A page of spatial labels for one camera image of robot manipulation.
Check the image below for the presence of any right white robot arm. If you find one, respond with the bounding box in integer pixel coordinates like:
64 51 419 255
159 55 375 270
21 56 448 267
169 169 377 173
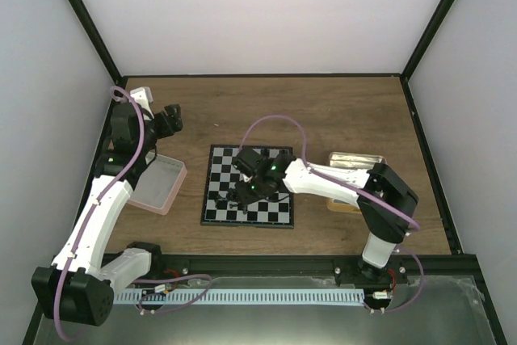
229 147 419 283

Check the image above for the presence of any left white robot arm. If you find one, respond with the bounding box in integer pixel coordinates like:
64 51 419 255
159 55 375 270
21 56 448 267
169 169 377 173
32 103 183 326

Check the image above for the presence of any pile of black chess pieces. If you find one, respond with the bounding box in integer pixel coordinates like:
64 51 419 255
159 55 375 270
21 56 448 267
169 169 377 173
215 188 248 215

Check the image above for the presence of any black and white chessboard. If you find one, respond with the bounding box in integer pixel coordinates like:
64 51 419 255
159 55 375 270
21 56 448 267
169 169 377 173
200 145 294 229

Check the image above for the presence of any pink plastic tray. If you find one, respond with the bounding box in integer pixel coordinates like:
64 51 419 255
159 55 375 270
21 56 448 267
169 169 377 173
128 153 187 215

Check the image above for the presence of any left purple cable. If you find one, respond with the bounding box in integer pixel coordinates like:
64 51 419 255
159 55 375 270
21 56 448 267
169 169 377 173
54 86 147 341

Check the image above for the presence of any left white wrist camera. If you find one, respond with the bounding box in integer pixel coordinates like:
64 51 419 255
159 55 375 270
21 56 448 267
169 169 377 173
129 86 153 112

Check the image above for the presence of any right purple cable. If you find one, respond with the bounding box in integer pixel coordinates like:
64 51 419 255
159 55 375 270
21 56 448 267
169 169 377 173
240 114 425 313

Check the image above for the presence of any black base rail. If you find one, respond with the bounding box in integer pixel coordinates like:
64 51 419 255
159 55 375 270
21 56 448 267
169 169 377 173
151 254 482 287

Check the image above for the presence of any light blue cable duct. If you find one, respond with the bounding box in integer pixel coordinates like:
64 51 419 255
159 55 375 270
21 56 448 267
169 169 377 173
114 288 364 307

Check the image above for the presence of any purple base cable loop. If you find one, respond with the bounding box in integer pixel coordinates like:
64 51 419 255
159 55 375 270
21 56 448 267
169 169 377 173
128 274 213 316

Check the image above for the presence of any black aluminium frame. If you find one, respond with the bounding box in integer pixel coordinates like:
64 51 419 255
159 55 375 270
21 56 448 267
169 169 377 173
19 0 510 345

